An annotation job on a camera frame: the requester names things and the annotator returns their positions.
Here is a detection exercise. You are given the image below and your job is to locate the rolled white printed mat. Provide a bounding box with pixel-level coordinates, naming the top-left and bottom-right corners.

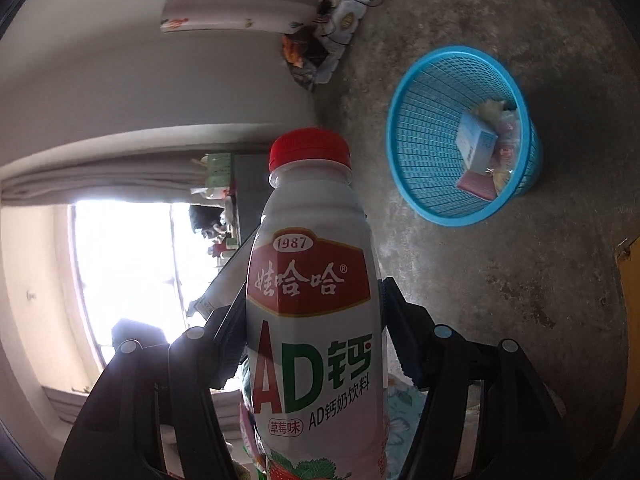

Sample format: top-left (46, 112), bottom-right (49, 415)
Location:
top-left (160, 0), bottom-right (321, 35)

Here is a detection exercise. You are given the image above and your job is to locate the pink flat packet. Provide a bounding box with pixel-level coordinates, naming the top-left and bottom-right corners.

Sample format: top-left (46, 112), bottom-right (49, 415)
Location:
top-left (457, 170), bottom-right (498, 202)

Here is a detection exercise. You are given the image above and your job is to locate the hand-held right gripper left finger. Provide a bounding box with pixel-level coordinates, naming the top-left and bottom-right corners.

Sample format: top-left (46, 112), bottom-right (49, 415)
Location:
top-left (55, 280), bottom-right (249, 480)

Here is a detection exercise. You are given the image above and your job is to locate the dark cabinet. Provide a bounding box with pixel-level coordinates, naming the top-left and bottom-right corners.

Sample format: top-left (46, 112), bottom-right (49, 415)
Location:
top-left (232, 154), bottom-right (273, 257)

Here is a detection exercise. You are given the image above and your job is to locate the white milk drink bottle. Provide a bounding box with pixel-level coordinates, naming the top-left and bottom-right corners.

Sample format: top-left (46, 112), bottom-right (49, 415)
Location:
top-left (240, 127), bottom-right (391, 480)

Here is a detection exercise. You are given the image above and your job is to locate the green plastic crate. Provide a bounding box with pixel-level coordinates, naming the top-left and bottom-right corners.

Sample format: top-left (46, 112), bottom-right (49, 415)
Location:
top-left (205, 154), bottom-right (235, 191)

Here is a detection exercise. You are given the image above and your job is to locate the black cloth bundle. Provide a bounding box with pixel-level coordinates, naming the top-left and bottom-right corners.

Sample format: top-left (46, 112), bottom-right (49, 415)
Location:
top-left (189, 204), bottom-right (227, 239)

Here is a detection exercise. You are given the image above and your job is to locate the crumpled pale wrapper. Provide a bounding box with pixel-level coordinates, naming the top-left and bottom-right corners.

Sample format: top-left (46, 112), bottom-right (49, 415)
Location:
top-left (477, 97), bottom-right (518, 126)

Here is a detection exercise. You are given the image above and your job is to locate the white cardboard box with electronics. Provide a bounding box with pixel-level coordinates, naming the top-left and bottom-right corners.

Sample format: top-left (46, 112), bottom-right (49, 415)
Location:
top-left (312, 0), bottom-right (386, 86)

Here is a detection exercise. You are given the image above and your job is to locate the grey curtain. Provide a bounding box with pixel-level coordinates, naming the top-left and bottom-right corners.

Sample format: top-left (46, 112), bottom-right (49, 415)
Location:
top-left (0, 157), bottom-right (241, 207)

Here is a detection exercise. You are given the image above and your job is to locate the red snack packet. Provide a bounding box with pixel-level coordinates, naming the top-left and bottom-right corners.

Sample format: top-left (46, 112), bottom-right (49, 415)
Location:
top-left (492, 139), bottom-right (522, 172)

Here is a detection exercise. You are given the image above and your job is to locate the yellow wooden board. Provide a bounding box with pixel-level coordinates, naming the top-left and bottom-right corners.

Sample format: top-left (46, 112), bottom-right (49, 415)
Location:
top-left (615, 234), bottom-right (640, 441)

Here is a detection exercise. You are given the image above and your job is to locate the light blue carton box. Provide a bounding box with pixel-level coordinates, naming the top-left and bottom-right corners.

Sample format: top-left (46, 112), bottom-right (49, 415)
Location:
top-left (456, 111), bottom-right (499, 173)

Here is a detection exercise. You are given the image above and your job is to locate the blue plastic mesh basket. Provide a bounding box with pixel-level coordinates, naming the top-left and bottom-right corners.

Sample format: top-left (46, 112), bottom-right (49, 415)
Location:
top-left (386, 46), bottom-right (546, 227)

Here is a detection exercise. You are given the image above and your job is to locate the orange plastic bag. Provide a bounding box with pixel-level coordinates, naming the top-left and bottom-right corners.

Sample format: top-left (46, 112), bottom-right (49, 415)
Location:
top-left (281, 35), bottom-right (307, 68)

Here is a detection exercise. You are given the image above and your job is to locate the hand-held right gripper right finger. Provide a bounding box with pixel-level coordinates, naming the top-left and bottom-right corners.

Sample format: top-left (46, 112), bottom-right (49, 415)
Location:
top-left (377, 276), bottom-right (591, 480)

